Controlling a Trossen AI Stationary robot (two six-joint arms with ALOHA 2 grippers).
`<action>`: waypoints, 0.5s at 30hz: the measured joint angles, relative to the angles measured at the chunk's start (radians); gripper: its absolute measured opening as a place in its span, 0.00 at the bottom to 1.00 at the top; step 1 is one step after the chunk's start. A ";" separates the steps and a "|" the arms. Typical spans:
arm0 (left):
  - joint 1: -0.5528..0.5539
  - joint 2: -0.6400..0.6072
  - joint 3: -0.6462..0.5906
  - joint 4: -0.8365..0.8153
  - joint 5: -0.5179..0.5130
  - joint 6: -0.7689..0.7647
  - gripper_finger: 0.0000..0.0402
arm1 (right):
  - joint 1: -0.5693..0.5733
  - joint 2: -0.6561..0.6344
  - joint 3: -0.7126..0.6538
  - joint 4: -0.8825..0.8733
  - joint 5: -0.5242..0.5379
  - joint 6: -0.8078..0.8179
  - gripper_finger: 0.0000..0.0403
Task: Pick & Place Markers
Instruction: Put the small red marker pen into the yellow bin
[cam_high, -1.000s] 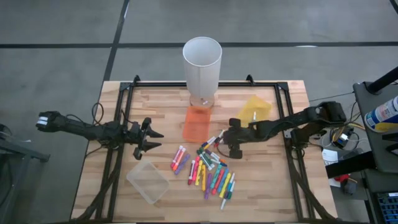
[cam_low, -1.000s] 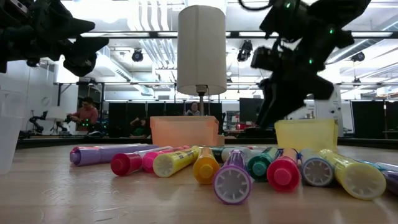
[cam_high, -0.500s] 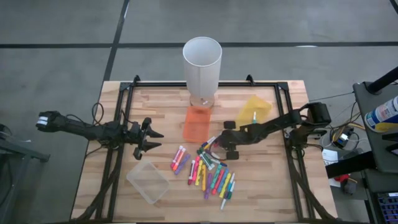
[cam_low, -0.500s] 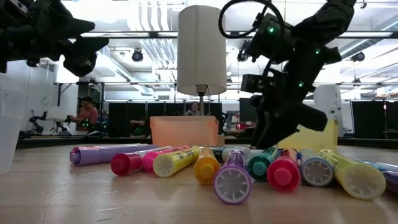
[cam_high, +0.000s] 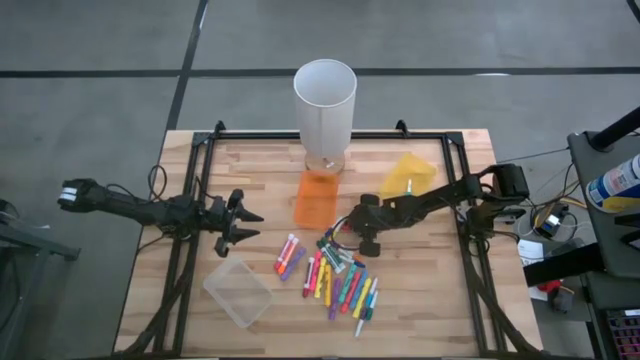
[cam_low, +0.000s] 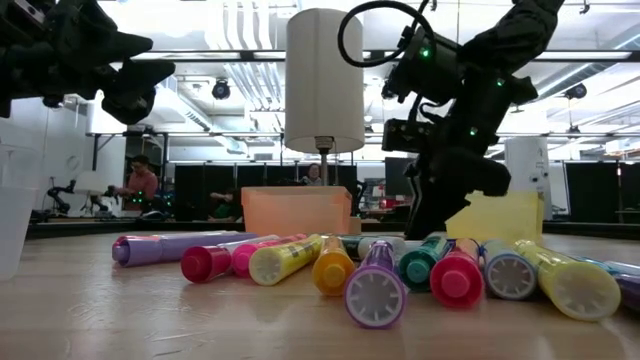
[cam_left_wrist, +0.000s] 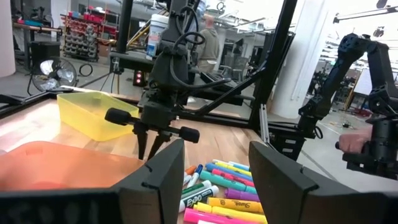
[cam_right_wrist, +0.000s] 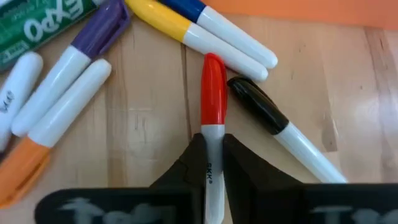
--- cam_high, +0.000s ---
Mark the white paper sheet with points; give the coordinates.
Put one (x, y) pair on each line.
(529, 250)

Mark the backlit keyboard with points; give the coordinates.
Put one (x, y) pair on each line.
(625, 335)

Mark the metal power adapter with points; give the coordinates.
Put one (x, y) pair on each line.
(550, 222)

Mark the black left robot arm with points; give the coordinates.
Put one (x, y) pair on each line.
(130, 207)

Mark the orange dry-erase marker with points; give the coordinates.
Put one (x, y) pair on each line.
(290, 254)

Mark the grey side table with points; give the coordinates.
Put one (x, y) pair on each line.
(607, 230)

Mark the blue highlighter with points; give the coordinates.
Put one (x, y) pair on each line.
(359, 290)

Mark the blue white spray can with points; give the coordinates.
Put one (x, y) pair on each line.
(617, 185)

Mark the black aluminium table frame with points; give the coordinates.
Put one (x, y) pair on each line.
(250, 135)

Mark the white thin marker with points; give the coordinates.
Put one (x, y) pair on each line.
(373, 286)

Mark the teal highlighter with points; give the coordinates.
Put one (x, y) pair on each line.
(347, 284)

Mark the grey metal stand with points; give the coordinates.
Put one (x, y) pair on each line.
(30, 240)

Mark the yellow plastic bin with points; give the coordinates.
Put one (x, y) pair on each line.
(400, 175)

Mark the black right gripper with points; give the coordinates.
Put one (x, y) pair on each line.
(385, 215)

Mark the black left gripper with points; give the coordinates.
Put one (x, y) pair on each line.
(222, 215)

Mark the pink dry-erase marker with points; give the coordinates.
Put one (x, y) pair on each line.
(283, 252)

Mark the small red object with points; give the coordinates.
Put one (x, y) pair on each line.
(551, 286)

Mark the purple highlighter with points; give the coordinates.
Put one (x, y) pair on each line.
(334, 300)
(293, 263)

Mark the orange plastic bin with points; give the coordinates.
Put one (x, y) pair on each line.
(316, 200)

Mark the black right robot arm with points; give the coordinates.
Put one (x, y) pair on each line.
(440, 197)

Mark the pink highlighter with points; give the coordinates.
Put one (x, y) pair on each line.
(316, 272)

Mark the red highlighter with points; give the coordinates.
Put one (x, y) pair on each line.
(351, 292)

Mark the clear plastic bin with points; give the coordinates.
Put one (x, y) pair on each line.
(237, 292)

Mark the yellow highlighter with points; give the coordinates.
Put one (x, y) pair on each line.
(320, 280)
(362, 298)

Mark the orange-yellow highlighter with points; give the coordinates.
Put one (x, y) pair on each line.
(328, 287)

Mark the black pole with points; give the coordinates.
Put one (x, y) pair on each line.
(615, 131)

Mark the green dry-erase marker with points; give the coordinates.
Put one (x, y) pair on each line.
(335, 257)
(327, 255)

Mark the red dry-erase marker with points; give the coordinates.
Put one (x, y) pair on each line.
(308, 280)

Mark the purple cap thin marker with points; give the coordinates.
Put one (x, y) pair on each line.
(329, 233)
(359, 326)

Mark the black bar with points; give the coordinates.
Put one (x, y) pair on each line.
(560, 267)

